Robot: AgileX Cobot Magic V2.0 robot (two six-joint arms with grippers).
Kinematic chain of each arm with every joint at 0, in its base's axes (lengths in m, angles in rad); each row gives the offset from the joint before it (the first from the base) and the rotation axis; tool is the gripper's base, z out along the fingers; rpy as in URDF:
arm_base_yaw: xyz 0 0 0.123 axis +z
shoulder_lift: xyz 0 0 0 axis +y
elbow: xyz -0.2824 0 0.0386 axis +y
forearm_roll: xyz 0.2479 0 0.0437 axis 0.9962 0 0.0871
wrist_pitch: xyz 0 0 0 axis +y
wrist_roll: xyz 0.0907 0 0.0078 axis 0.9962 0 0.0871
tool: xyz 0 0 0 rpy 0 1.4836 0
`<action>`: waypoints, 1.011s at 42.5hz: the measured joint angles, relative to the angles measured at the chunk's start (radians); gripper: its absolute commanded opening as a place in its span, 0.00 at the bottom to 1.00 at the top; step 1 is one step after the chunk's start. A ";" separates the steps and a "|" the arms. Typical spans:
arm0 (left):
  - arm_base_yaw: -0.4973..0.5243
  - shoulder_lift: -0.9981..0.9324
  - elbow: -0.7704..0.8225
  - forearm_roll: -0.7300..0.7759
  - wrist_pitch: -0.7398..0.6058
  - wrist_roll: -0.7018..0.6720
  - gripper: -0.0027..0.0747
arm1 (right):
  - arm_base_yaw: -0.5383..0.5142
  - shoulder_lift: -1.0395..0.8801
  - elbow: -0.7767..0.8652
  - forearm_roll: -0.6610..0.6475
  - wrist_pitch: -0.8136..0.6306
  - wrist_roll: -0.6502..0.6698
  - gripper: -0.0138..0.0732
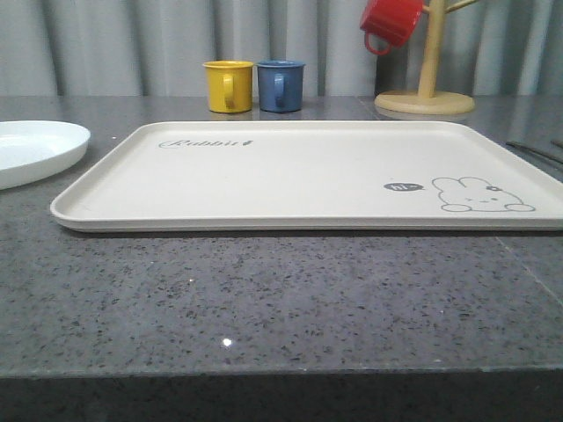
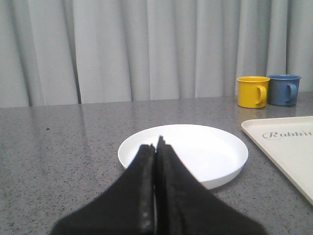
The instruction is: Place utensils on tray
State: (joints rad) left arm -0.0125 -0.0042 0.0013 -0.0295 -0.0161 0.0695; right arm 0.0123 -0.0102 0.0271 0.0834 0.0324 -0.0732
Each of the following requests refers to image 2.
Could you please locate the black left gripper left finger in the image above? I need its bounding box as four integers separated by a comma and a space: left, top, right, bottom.
51, 145, 155, 235

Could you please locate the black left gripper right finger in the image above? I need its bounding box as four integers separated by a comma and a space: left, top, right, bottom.
156, 137, 267, 235

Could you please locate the white round plate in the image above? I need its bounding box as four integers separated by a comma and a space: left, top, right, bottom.
118, 124, 248, 189

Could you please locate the cream rabbit tray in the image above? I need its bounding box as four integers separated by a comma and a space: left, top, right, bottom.
241, 116, 313, 203

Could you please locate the yellow enamel mug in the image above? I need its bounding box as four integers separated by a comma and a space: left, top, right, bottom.
237, 76, 270, 109

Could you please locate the blue enamel mug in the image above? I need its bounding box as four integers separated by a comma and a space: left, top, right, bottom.
268, 74, 301, 106

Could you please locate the grey curtain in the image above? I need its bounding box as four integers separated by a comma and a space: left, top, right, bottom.
0, 0, 313, 108

